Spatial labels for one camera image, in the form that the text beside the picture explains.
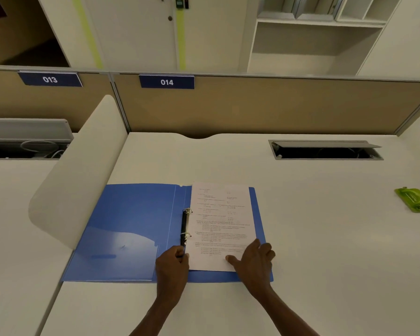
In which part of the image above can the white cabinet with doors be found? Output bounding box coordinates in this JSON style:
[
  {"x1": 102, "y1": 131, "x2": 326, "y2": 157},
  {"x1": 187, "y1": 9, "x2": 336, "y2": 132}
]
[{"x1": 357, "y1": 0, "x2": 420, "y2": 82}]

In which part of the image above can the grey desk cable hatch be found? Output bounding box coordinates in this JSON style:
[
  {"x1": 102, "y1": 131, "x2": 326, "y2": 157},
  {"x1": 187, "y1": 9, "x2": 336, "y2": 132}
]
[
  {"x1": 0, "y1": 118, "x2": 74, "y2": 161},
  {"x1": 268, "y1": 140, "x2": 385, "y2": 161}
]

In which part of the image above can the blue folder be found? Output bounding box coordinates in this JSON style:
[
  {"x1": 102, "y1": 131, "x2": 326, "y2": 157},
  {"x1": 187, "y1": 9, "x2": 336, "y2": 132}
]
[{"x1": 61, "y1": 183, "x2": 274, "y2": 284}]

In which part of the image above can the white printed paper sheet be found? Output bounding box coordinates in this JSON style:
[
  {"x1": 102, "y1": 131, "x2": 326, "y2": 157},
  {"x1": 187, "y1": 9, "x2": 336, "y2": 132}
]
[{"x1": 184, "y1": 182, "x2": 262, "y2": 273}]

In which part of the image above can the person's left hand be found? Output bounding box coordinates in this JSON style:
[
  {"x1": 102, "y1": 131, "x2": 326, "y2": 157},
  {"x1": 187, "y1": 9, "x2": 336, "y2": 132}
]
[{"x1": 155, "y1": 245, "x2": 190, "y2": 305}]

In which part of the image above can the green hole punch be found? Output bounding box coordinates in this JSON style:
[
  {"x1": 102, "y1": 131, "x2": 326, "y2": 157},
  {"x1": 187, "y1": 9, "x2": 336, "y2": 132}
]
[{"x1": 394, "y1": 187, "x2": 420, "y2": 214}]

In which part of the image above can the person's left forearm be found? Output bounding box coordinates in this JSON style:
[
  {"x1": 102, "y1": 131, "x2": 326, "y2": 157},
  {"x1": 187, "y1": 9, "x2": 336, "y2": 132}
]
[{"x1": 129, "y1": 296, "x2": 186, "y2": 336}]

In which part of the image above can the white door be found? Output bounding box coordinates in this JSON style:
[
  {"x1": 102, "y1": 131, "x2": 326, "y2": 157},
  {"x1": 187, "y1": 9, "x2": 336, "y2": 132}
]
[{"x1": 82, "y1": 0, "x2": 178, "y2": 72}]

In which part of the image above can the blue number sign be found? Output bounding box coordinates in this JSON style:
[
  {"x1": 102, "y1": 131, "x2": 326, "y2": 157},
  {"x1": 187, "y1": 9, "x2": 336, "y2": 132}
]
[
  {"x1": 138, "y1": 74, "x2": 195, "y2": 90},
  {"x1": 17, "y1": 70, "x2": 83, "y2": 88}
]

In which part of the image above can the yellow-green tape strip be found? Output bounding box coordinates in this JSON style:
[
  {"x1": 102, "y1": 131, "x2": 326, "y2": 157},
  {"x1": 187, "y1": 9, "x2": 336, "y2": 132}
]
[
  {"x1": 71, "y1": 0, "x2": 104, "y2": 70},
  {"x1": 175, "y1": 8, "x2": 187, "y2": 71}
]

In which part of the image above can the white open shelf unit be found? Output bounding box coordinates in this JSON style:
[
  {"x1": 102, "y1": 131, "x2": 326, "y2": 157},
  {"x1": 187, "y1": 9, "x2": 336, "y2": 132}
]
[{"x1": 246, "y1": 0, "x2": 404, "y2": 77}]

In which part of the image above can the person's right hand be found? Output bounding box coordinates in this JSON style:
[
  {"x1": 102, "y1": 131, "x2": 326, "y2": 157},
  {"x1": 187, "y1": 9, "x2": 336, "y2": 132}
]
[{"x1": 225, "y1": 238, "x2": 276, "y2": 300}]

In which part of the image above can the beige partition panel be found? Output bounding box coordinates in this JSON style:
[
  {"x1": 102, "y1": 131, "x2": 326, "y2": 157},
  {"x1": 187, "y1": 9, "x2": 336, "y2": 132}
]
[
  {"x1": 110, "y1": 73, "x2": 420, "y2": 140},
  {"x1": 0, "y1": 67, "x2": 115, "y2": 133}
]

